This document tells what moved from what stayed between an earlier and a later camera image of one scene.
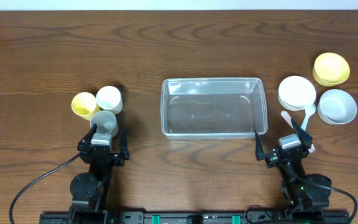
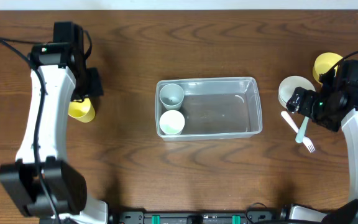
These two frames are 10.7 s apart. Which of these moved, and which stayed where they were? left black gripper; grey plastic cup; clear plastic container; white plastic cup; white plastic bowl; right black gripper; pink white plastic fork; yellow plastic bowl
Moved: white plastic cup; right black gripper; grey plastic cup; left black gripper
Stayed: white plastic bowl; yellow plastic bowl; pink white plastic fork; clear plastic container
